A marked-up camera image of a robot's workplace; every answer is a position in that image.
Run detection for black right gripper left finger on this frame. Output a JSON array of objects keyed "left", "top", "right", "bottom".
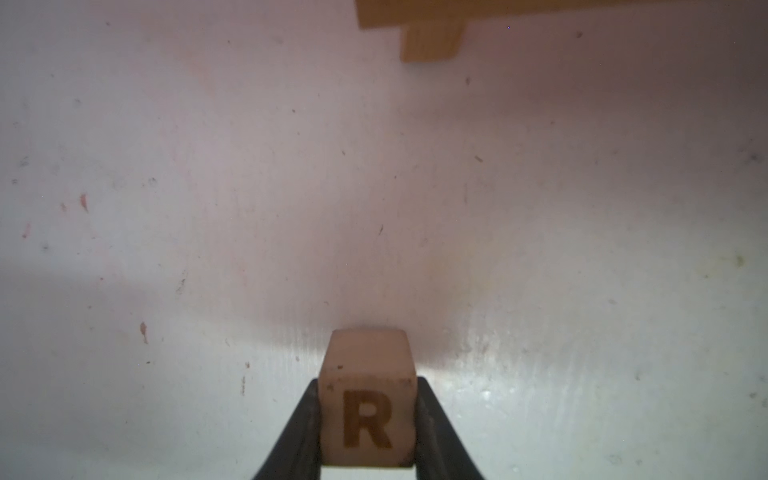
[{"left": 253, "top": 379, "right": 322, "bottom": 480}]

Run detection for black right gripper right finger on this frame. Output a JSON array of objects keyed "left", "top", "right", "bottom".
[{"left": 414, "top": 376, "right": 484, "bottom": 480}]

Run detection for wooden letter block R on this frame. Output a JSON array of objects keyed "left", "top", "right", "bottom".
[{"left": 318, "top": 328, "right": 417, "bottom": 468}]

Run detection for wooden whiteboard stand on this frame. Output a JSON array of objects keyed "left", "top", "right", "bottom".
[{"left": 355, "top": 0, "right": 679, "bottom": 64}]

